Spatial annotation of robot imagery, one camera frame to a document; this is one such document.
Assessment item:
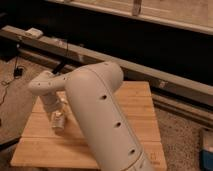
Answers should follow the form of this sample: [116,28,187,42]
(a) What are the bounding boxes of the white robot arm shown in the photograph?
[28,61,154,171]

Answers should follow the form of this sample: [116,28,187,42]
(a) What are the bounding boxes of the wooden board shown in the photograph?
[11,81,167,171]

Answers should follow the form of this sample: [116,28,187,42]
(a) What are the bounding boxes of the small white bottle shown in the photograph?
[52,111,66,132]

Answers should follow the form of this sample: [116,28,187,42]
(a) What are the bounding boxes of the blue and white container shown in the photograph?
[199,129,213,171]

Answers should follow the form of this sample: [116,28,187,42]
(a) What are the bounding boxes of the long wooden beam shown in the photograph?
[0,26,213,127]

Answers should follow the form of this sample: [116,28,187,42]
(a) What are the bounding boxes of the small white box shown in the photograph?
[25,28,43,38]

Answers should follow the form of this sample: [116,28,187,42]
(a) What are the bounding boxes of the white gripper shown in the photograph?
[42,94,63,128]

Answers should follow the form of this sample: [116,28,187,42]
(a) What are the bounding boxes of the black cable with plug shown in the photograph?
[0,54,26,107]

